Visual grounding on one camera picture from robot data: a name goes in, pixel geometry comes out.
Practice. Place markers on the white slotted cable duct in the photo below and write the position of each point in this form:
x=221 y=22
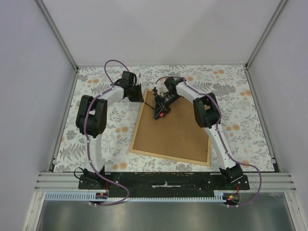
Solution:
x=95 y=197

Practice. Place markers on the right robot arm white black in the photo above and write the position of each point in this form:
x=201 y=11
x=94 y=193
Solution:
x=207 y=115

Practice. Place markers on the red black screwdriver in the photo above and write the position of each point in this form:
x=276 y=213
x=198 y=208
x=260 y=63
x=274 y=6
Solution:
x=158 y=111

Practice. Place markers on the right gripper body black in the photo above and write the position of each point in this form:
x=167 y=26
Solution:
x=168 y=99

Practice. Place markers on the right aluminium corner post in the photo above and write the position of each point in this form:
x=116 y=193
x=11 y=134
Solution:
x=265 y=34

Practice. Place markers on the aluminium corner post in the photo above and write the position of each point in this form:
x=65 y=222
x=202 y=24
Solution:
x=265 y=34
x=52 y=25

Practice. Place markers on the wooden picture frame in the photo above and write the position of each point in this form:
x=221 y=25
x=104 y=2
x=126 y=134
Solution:
x=174 y=137

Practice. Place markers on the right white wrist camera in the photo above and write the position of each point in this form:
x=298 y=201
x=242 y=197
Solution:
x=155 y=91

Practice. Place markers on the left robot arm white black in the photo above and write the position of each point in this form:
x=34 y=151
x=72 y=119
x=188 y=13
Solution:
x=92 y=116

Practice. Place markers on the floral patterned table mat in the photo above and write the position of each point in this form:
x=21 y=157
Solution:
x=240 y=121

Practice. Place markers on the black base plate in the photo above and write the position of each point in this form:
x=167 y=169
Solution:
x=161 y=184

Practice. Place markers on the left aluminium corner post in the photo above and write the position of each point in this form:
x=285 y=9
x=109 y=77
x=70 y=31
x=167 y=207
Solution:
x=52 y=25

